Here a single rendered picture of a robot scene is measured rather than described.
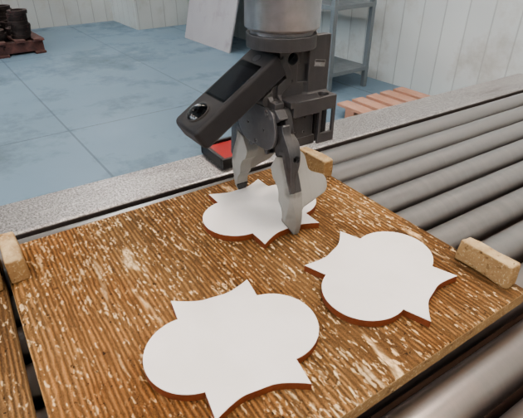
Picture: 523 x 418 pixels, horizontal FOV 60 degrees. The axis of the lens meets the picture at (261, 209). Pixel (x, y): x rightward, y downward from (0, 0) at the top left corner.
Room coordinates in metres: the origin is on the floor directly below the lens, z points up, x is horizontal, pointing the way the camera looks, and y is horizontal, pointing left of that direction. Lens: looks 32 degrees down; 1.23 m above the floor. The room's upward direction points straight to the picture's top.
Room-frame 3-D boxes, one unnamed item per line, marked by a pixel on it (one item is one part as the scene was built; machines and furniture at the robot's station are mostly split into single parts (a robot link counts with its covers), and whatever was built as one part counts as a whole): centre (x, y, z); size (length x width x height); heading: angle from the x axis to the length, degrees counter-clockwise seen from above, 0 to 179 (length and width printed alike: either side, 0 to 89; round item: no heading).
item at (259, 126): (0.48, -0.03, 1.08); 0.09 x 0.08 x 0.12; 124
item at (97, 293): (0.36, 0.01, 0.93); 0.41 x 0.35 x 0.02; 124
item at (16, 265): (0.36, 0.25, 0.95); 0.06 x 0.02 x 0.03; 34
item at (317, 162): (0.58, -0.08, 0.95); 0.06 x 0.02 x 0.03; 34
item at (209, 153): (0.67, 0.05, 0.92); 0.08 x 0.08 x 0.02; 33
